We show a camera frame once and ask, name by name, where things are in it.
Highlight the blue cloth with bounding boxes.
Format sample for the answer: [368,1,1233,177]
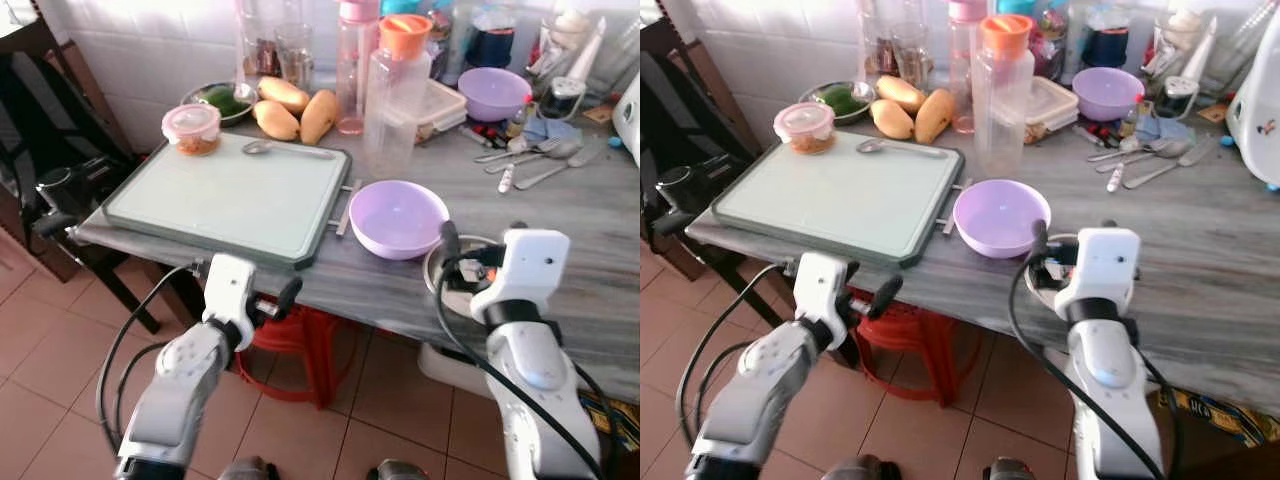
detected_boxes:
[522,113,583,144]
[1135,112,1196,143]

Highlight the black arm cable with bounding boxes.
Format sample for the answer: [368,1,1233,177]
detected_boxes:
[676,262,786,456]
[433,255,601,480]
[693,340,751,441]
[96,262,206,456]
[1007,255,1186,480]
[113,340,171,441]

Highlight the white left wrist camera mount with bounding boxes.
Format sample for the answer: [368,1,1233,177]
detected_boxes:
[203,253,259,349]
[793,252,851,346]

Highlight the white plastic bin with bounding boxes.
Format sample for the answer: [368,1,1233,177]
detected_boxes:
[417,340,493,401]

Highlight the clear glass tumbler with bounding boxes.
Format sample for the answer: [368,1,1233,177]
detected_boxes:
[892,22,933,89]
[275,22,316,91]

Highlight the clear food container white lid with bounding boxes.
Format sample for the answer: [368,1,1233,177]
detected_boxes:
[1027,76,1080,144]
[415,78,469,144]

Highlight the steel plate with greens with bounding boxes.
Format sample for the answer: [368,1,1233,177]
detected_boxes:
[183,82,259,128]
[798,80,876,126]

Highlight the tall glass jar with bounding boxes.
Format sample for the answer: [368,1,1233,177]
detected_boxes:
[240,0,283,79]
[858,0,901,79]

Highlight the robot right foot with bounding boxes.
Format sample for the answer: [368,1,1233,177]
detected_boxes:
[985,457,1041,480]
[373,458,433,480]

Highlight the colourful patterned cloth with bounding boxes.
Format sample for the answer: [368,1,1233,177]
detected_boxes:
[1160,388,1280,449]
[598,393,641,453]

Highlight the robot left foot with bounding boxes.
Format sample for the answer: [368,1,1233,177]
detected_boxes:
[820,455,886,480]
[218,456,283,480]

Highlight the round container pink lid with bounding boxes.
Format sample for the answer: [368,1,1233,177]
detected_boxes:
[162,103,222,157]
[773,101,836,156]

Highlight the glass jar with clamp lid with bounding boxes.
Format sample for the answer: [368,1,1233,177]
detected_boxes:
[538,75,588,121]
[1155,75,1201,121]

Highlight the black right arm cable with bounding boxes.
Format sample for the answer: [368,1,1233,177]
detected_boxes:
[1007,255,1186,480]
[433,255,601,480]

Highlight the green rimmed white tray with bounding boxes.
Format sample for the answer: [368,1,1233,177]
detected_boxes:
[712,133,974,269]
[102,132,363,271]

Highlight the pink plastic bottle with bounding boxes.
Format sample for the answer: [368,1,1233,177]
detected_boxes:
[336,0,382,136]
[948,0,991,135]

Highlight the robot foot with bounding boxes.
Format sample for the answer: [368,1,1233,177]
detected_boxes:
[985,457,1041,480]
[373,458,433,480]
[820,455,886,480]
[218,456,283,480]

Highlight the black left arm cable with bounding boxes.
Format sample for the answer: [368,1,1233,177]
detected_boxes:
[113,340,171,441]
[693,340,751,441]
[96,262,206,456]
[676,262,786,456]

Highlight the black chair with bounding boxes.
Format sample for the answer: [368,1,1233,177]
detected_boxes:
[0,45,166,336]
[640,45,771,301]

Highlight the red handled tool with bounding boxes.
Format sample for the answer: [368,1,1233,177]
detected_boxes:
[458,122,506,151]
[1072,122,1119,149]

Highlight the small steel bowl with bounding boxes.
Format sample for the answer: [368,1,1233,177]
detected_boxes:
[1022,232,1086,311]
[424,234,503,319]

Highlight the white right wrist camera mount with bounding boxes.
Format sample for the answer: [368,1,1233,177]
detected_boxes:
[471,229,572,323]
[1056,227,1142,321]

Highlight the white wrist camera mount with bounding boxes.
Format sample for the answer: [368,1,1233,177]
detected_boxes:
[203,253,259,349]
[1056,227,1142,321]
[471,229,572,323]
[793,252,851,346]

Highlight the purple plastic bowl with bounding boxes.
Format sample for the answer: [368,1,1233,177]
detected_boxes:
[457,67,534,123]
[348,180,452,262]
[1071,67,1147,123]
[952,179,1053,260]

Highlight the steel spoon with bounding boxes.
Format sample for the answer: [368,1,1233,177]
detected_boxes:
[857,138,946,159]
[484,140,583,175]
[1086,137,1171,163]
[1095,140,1193,174]
[474,138,561,164]
[242,140,337,161]

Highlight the red plastic stool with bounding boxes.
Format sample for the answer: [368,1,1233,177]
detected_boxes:
[233,300,358,411]
[845,290,986,406]

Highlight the dark blue jar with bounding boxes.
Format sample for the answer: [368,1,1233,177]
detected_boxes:
[463,8,517,69]
[1080,5,1133,69]

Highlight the clear bottle orange lid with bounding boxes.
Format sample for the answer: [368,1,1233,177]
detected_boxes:
[972,13,1036,179]
[364,13,434,181]

